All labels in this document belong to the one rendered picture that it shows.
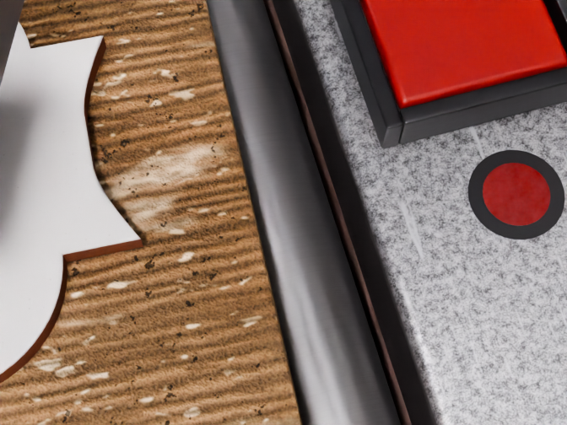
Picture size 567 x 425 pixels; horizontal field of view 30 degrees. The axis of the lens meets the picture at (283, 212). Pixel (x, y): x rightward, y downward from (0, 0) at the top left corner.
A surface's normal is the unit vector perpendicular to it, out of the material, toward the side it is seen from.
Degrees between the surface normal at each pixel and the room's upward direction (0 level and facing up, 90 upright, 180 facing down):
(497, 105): 90
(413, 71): 0
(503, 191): 0
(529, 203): 0
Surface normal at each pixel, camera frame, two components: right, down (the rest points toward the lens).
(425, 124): 0.28, 0.90
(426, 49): 0.01, -0.36
